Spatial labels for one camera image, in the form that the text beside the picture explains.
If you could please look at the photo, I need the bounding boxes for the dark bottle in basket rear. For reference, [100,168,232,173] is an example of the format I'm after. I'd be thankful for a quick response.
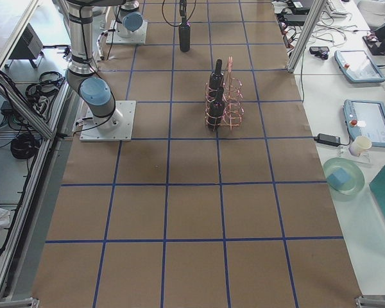
[209,59,223,92]

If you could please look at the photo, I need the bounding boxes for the blue teach pendant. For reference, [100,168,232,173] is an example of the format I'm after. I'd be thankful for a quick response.
[343,99,385,148]
[334,50,385,83]

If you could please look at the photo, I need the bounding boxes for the dark bottle in basket front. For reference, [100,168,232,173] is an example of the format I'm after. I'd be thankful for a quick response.
[208,87,225,130]

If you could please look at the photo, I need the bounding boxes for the blue teach pendant far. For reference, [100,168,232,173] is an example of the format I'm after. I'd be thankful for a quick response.
[334,50,385,83]

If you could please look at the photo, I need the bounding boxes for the coiled black cables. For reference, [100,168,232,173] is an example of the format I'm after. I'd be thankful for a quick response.
[10,131,39,161]

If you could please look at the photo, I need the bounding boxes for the green glass bowl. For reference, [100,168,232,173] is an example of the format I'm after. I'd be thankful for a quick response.
[323,157,365,195]

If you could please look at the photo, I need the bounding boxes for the black power adapter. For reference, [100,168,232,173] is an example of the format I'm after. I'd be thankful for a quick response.
[314,133,341,147]

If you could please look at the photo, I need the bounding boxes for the dark bottle in basket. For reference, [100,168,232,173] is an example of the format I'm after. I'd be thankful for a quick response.
[208,87,225,130]
[209,59,223,92]

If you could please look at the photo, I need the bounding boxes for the grey control box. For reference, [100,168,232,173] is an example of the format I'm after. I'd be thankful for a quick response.
[4,23,44,69]

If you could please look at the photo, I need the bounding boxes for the copper wire wine basket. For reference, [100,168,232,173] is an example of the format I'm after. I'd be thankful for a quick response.
[205,56,244,131]

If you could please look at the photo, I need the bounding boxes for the blue teach pendant near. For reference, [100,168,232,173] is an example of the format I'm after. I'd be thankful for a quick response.
[343,99,385,148]

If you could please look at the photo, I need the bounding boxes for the blue foam block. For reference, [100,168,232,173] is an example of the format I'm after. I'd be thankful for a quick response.
[327,167,353,191]

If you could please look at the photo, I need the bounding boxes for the aluminium frame post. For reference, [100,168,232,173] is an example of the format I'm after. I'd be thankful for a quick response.
[287,0,326,73]

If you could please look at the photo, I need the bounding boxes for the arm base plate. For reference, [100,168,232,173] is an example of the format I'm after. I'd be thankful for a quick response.
[78,101,136,142]
[106,20,148,45]

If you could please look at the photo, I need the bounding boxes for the white paper cup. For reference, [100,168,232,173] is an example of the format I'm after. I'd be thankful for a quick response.
[348,135,372,157]

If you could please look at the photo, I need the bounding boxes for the dark wine bottle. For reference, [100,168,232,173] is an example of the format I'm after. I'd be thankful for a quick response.
[178,17,191,52]

